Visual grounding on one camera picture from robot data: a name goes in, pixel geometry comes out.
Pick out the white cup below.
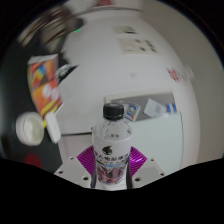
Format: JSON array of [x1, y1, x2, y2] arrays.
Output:
[[15, 111, 45, 147]]

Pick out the black bag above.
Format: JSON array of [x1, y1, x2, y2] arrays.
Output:
[[54, 64, 80, 82]]

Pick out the large white wall poster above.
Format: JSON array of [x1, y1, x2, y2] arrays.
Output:
[[117, 36, 158, 55]]

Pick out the clear black-capped drink bottle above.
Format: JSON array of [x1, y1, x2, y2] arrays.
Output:
[[91, 102, 134, 188]]

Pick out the orange colourful printed box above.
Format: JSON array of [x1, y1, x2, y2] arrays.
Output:
[[26, 54, 64, 118]]

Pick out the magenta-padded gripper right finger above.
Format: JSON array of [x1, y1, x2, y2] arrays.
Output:
[[125, 146, 167, 189]]

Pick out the grey notice board with papers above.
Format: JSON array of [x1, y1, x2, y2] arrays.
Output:
[[104, 92, 178, 123]]

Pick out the small white wall poster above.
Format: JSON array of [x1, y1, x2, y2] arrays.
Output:
[[114, 25, 138, 35]]

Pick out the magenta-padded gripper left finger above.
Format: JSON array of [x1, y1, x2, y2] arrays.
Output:
[[54, 145, 98, 189]]

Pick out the dark chair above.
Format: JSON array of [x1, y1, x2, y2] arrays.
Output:
[[18, 5, 85, 46]]

